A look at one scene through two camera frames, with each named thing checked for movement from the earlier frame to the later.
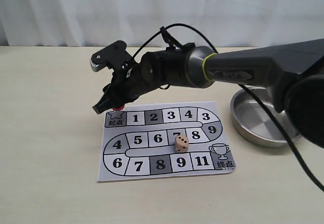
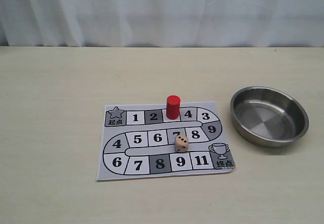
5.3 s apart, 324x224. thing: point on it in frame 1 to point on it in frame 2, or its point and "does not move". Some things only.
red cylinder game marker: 119,109 to 172,107
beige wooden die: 181,143 does not move
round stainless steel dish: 253,122 does not move
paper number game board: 138,142 does not move
